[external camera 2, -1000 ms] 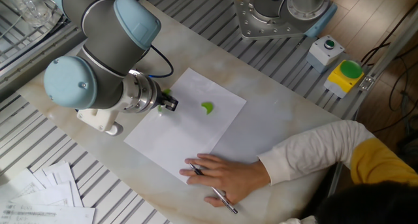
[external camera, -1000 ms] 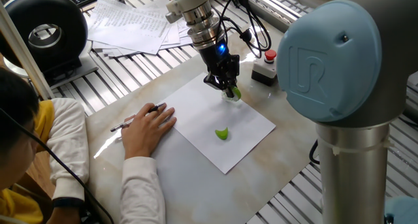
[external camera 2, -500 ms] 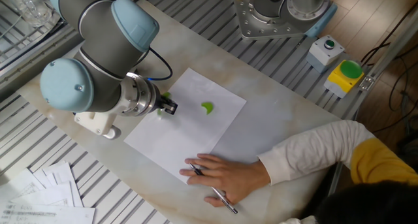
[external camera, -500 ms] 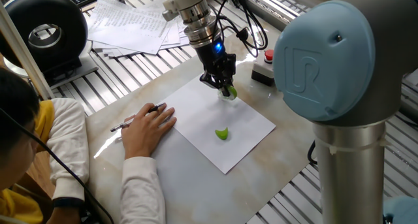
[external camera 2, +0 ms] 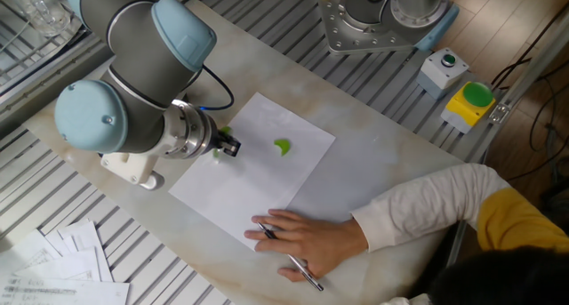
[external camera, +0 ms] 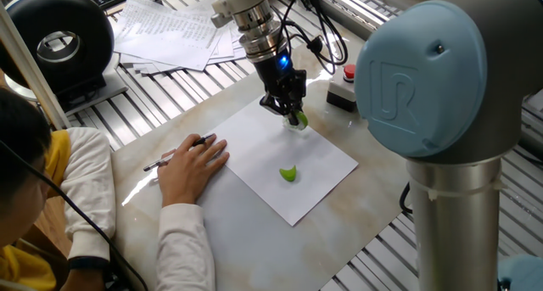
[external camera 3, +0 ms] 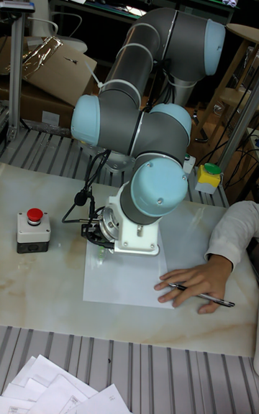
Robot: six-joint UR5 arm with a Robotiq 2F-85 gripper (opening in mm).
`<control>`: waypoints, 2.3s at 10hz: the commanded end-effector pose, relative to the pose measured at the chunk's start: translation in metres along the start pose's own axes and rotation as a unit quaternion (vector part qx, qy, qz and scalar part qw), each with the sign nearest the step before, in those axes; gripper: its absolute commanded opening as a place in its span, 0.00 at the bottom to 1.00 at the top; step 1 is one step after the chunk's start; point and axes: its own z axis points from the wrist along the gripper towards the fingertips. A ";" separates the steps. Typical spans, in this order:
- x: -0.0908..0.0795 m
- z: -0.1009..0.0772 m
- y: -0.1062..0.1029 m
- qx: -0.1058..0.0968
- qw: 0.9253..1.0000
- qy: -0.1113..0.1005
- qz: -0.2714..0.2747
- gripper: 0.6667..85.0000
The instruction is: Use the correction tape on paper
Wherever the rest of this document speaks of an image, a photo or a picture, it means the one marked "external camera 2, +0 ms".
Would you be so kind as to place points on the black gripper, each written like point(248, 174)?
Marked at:
point(217, 140)

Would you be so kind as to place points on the green clear correction tape dispenser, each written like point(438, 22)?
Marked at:
point(217, 153)

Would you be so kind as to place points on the white paper sheet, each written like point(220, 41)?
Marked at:
point(249, 185)

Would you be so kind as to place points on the black and clear pen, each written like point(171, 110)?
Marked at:
point(306, 274)

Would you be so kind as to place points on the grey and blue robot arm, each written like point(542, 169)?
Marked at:
point(138, 78)

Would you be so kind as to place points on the left forearm white sleeve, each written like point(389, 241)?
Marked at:
point(406, 300)

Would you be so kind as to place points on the right forearm white sleeve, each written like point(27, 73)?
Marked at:
point(427, 203)

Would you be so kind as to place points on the person's right hand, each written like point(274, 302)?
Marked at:
point(315, 243)

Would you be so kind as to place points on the green plastic cap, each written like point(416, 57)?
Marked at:
point(283, 146)

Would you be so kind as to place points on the pile of printed papers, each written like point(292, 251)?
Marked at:
point(66, 269)

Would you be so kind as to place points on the grey box green button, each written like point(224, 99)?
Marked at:
point(438, 74)

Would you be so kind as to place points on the clear glass beaker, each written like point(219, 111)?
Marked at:
point(40, 11)

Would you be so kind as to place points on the yellow box green mushroom button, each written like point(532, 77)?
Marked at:
point(467, 109)

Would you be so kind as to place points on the yellow shirt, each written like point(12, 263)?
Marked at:
point(520, 225)

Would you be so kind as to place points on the person's head black hair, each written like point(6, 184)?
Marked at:
point(502, 278)

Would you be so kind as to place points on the silver robot mount plate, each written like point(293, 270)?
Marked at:
point(355, 42)

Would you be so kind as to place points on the aluminium frame beam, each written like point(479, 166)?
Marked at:
point(524, 74)

